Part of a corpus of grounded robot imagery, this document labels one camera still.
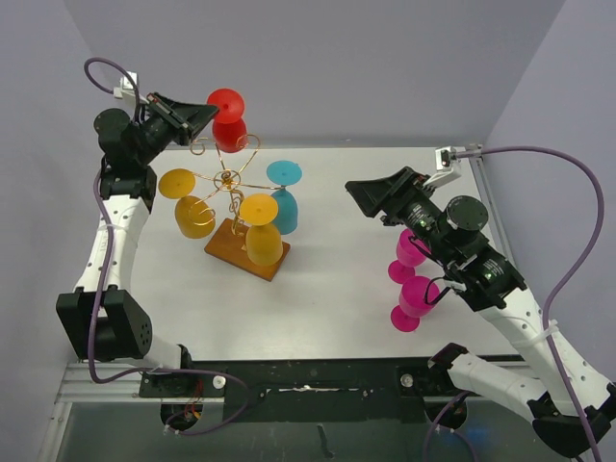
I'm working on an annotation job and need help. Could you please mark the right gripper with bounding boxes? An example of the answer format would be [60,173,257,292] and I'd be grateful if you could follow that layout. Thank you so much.
[346,166,455,264]

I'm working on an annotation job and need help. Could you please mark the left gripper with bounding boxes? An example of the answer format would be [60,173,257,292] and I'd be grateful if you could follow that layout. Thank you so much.
[133,91,218,166]

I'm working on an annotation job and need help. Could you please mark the red wine glass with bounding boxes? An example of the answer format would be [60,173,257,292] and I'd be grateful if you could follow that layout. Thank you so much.
[207,88,247,153]

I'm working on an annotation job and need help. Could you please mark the pink wine glass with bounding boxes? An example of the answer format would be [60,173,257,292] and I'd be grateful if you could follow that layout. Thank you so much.
[388,229,426,284]
[390,276,441,332]

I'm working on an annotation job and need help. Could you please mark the yellow wine glass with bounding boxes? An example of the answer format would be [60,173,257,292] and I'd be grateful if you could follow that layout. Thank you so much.
[158,168,216,240]

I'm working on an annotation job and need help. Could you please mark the blue wine glass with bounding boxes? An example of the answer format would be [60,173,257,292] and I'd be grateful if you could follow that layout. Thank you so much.
[266,160,302,235]

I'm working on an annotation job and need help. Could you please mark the pink wine glass front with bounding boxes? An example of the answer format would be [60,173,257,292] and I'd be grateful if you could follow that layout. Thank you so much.
[390,276,441,332]

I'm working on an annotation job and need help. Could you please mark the orange wine glass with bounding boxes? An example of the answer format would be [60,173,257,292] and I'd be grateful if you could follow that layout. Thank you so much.
[240,193,283,267]

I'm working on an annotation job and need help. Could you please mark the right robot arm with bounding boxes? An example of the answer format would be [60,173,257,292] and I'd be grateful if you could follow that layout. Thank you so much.
[345,167,615,458]

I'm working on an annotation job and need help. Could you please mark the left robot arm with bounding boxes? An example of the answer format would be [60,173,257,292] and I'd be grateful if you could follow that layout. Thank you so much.
[56,92,218,396]

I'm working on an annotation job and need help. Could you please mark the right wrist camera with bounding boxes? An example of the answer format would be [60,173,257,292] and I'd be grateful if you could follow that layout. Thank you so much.
[423,146,461,191]

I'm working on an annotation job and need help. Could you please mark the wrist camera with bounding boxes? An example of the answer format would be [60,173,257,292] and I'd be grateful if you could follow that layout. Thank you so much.
[113,71,139,104]
[423,146,461,191]

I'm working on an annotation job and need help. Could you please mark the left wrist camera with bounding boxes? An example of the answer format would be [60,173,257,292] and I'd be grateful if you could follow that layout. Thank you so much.
[113,71,139,104]

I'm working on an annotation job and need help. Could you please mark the gold wire glass rack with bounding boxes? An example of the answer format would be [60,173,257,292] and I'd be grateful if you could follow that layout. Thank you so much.
[187,134,290,281]

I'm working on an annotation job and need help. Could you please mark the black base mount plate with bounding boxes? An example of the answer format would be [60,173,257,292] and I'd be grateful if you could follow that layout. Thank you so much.
[139,357,459,424]

